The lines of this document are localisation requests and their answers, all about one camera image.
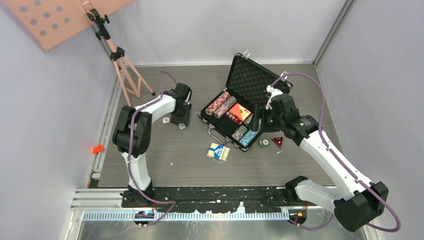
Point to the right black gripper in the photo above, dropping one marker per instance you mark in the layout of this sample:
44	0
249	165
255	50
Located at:
257	114

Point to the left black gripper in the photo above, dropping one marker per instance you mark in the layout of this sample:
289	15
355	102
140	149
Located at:
184	119

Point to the black poker chip case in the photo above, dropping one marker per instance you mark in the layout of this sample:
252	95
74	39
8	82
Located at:
247	81

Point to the blue playing card deck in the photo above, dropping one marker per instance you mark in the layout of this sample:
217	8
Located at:
219	153

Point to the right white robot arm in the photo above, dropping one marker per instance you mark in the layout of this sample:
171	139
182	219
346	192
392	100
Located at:
356	200

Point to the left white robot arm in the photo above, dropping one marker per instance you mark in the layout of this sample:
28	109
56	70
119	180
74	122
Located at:
133	131

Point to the blue white chip lower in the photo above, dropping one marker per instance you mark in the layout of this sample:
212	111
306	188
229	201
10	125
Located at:
181	126

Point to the green poker chip stack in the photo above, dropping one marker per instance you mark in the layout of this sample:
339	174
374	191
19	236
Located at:
248	120

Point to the red playing card deck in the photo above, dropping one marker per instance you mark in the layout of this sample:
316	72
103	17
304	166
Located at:
239	111

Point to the grey camo chip stack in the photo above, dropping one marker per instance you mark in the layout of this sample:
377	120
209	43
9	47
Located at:
239	133

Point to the light blue chip stack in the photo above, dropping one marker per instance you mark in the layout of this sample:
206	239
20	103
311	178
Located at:
248	137

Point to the dark green chip pile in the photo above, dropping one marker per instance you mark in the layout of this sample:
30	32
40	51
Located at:
263	143

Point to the red triangle all-in button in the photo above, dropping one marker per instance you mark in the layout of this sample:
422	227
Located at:
279	140

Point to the red poker chip stack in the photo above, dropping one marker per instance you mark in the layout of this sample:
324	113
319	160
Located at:
213	107

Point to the pink music stand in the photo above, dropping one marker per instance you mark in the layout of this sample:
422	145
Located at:
52	22

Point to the orange clip on rail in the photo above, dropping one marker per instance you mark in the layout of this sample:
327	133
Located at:
97	149

